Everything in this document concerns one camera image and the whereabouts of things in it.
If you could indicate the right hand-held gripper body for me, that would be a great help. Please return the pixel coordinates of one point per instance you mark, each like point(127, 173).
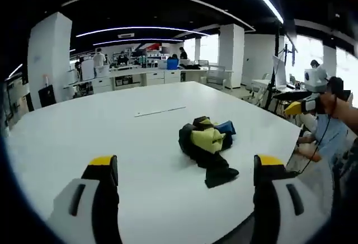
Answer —
point(316, 80)

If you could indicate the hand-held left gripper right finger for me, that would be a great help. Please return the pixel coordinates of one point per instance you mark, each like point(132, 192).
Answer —
point(279, 199)

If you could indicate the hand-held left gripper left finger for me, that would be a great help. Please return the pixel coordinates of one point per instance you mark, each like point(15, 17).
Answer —
point(86, 199)

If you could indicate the yellow blue black garment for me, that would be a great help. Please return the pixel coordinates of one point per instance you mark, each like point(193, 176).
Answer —
point(207, 143)

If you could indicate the white template sheet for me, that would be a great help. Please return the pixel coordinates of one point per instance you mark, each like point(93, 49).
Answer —
point(159, 111)

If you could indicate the person's right hand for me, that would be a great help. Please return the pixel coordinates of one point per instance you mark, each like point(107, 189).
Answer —
point(329, 104)

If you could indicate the white board panel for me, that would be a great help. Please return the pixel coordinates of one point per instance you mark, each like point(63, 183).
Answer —
point(279, 72)

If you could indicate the black equipment stand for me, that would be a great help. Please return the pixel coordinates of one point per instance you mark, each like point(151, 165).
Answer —
point(277, 59)

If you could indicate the small white desk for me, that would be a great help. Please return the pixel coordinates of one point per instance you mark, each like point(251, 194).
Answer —
point(261, 83)

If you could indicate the person's dark clothing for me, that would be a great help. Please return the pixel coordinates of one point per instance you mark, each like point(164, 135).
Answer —
point(348, 165)

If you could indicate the black cabinet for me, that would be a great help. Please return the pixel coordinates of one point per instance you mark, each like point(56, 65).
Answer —
point(46, 96)

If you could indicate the small orange white bottle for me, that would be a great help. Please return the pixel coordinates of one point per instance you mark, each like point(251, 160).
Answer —
point(46, 79)

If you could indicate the white box machine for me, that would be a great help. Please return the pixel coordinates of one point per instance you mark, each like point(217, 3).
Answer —
point(87, 70)

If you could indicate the blue box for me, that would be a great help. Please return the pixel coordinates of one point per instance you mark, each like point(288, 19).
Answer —
point(173, 64)

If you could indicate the long white drawer counter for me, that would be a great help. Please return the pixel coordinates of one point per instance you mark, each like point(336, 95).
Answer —
point(156, 77)

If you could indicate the short curved ceiling light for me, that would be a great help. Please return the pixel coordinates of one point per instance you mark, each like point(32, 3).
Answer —
point(137, 40)

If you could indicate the ceiling air vent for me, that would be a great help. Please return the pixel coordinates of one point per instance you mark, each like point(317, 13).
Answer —
point(126, 35)

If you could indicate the long curved ceiling light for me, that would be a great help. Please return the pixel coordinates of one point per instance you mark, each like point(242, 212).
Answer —
point(140, 28)

